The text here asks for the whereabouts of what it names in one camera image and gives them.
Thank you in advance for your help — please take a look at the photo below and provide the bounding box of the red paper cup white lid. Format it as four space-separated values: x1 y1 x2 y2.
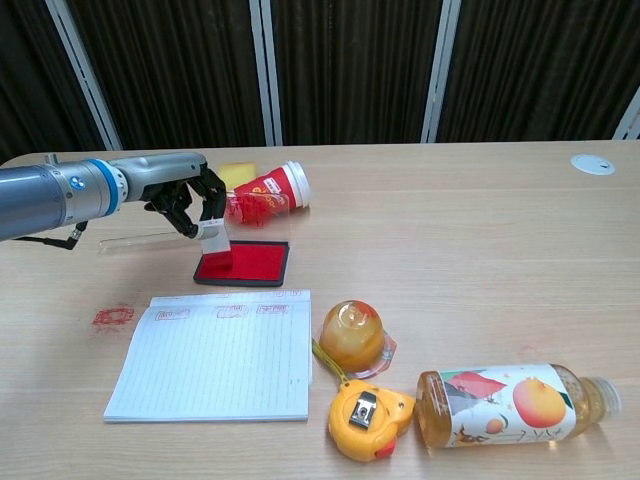
227 160 312 229

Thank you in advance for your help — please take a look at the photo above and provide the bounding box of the orange fruit jelly cup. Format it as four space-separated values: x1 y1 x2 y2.
314 299 400 380

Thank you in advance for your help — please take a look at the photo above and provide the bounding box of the white round cable grommet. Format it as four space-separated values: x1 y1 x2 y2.
570 153 617 176

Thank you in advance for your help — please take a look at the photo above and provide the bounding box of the clear stamp with red base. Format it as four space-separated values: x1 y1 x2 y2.
196 217 237 274

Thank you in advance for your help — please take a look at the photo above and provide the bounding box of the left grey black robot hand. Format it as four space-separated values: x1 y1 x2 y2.
121 152 227 240

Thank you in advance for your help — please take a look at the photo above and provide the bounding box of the red ink pad black tray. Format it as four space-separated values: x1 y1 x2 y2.
192 239 291 288

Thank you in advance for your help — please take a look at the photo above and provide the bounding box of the grey metal partition post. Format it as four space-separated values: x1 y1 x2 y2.
612 84 640 141
44 0 124 151
248 0 285 147
420 0 462 144

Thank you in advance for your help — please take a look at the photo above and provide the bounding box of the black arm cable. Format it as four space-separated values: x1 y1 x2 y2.
13 221 90 251

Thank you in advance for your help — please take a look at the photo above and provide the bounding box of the yellow sponge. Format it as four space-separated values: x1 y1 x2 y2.
218 160 260 189

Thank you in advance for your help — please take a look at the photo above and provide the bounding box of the juice bottle peach label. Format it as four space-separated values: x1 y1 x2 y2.
415 362 624 456

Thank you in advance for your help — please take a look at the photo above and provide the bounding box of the lined white notepad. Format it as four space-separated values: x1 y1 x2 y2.
103 288 315 425

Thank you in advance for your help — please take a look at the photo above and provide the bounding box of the clear ink pad lid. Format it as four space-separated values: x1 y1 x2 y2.
219 191 293 246

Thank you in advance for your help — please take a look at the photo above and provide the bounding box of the yellow tape measure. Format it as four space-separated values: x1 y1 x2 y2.
312 337 417 462

